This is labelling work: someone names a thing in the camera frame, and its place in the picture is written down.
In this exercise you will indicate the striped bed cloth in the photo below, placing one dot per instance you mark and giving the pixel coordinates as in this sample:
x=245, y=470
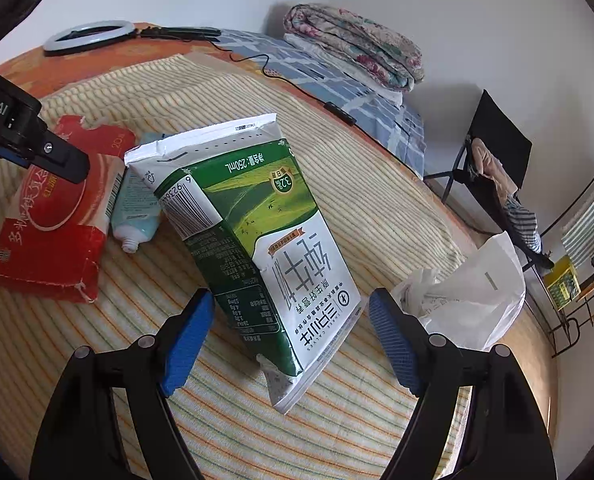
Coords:
x=539, y=370

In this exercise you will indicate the yellow plastic crate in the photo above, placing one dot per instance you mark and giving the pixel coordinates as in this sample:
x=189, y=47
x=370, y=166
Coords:
x=562, y=285

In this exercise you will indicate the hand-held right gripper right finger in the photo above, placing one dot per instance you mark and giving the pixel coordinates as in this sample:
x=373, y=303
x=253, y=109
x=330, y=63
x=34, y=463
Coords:
x=394, y=345

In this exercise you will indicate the orange floral bed sheet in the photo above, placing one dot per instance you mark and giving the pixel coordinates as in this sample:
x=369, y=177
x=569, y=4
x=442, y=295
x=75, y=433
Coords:
x=37, y=70

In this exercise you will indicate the white plastic bag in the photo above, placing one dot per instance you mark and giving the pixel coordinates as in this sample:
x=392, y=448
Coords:
x=477, y=285

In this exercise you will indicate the striped garment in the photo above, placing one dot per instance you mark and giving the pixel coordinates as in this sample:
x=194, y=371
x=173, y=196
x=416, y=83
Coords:
x=522, y=225

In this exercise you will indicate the striped yellow blanket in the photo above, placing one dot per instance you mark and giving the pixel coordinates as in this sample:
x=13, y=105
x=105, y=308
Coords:
x=377, y=200

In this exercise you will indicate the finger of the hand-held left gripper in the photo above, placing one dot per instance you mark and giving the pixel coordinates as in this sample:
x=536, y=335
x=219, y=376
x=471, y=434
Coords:
x=67, y=162

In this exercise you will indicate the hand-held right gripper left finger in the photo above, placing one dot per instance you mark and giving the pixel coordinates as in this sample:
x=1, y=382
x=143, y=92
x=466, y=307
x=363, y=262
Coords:
x=187, y=345

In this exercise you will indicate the teal squeeze tube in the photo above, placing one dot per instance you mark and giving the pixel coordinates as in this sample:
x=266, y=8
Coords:
x=137, y=205

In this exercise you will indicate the green striped towel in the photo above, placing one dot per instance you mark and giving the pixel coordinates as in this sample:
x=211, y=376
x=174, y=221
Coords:
x=592, y=220

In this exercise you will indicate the blue checked bed sheet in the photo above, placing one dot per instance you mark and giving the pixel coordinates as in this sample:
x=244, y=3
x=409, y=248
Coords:
x=377, y=120

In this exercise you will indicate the folded floral quilt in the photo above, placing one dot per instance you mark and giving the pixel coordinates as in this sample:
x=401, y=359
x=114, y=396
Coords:
x=357, y=45

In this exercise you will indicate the green and white milk carton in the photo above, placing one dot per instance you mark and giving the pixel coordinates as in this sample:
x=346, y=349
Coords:
x=257, y=220

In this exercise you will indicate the black folding chair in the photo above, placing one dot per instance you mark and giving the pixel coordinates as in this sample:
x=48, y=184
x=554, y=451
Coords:
x=497, y=125

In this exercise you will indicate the black clothes rack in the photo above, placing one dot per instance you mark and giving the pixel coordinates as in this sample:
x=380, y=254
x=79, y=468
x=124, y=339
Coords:
x=577, y=191

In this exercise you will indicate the beige cloth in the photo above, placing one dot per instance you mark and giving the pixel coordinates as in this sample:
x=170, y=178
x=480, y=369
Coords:
x=487, y=160

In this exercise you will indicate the red tissue box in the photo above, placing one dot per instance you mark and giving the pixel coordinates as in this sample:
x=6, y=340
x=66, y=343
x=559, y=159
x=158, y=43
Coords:
x=62, y=240

